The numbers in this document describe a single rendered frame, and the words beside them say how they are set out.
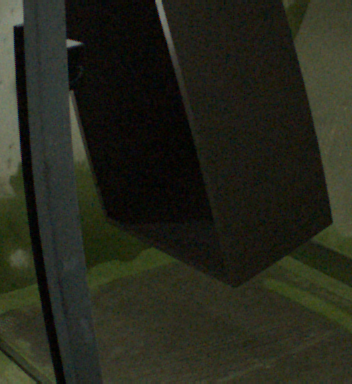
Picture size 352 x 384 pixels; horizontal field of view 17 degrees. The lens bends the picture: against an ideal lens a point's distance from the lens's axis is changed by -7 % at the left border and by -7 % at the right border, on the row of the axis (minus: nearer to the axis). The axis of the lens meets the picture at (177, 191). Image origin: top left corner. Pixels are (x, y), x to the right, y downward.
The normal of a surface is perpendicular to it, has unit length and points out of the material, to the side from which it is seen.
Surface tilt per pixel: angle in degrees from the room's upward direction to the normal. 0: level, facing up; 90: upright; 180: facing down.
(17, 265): 90
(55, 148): 90
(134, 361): 0
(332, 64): 57
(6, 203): 90
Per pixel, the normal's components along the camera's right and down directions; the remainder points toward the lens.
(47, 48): 0.55, 0.26
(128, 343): -0.07, -0.93
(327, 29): -0.74, -0.30
